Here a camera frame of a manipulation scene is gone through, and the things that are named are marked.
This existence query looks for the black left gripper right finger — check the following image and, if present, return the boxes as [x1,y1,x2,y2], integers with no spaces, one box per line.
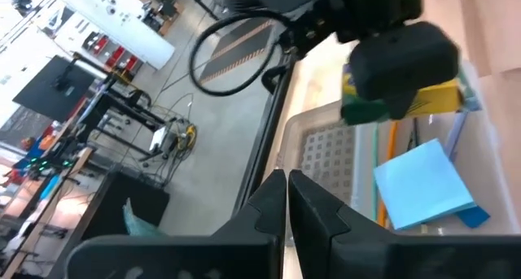
[288,169,521,279]

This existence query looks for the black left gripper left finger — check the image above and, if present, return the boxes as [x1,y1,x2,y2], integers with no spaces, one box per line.
[66,168,287,279]

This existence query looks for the light blue sticky note pad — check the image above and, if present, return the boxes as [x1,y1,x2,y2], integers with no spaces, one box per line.
[373,138,478,232]

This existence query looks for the orange pencil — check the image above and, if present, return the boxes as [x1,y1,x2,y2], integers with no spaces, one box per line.
[376,120,399,228]

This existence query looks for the yellow green crayon box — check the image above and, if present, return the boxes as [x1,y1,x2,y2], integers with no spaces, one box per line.
[340,63,465,127]

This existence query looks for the small blue eraser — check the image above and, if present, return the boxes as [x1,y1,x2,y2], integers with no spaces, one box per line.
[454,205,492,229]

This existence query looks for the lavender pen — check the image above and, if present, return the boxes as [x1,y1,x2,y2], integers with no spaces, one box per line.
[443,110,469,162]

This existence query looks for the clear plastic pencil case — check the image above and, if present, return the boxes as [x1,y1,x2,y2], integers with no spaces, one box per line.
[273,61,516,247]

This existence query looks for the teal plastic bag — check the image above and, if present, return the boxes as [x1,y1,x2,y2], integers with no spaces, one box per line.
[121,197,164,238]

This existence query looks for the black orange-striped floor mat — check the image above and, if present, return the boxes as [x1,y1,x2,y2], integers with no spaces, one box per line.
[198,18,274,86]

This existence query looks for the black floor cabinet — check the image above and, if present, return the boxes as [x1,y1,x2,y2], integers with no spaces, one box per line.
[79,171,171,240]

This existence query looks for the white power adapter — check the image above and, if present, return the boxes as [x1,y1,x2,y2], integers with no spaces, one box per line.
[148,126,170,152]

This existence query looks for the wooden workbench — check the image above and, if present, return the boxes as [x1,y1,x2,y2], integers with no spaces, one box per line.
[0,148,94,279]

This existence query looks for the red storage bins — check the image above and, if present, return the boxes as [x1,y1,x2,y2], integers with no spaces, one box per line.
[83,30,142,71]

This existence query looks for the long white cabinet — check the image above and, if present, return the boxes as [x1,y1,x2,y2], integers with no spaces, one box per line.
[64,0,176,71]

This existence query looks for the dark grey side desk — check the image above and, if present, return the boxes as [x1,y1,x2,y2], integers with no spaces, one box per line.
[11,53,168,158]

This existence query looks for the black aluminium table frame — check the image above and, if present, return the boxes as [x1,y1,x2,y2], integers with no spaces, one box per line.
[230,54,298,217]

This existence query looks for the yellow cable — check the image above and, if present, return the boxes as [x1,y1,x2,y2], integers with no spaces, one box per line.
[183,123,199,150]

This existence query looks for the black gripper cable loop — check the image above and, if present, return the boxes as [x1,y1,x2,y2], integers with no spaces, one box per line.
[188,12,286,98]

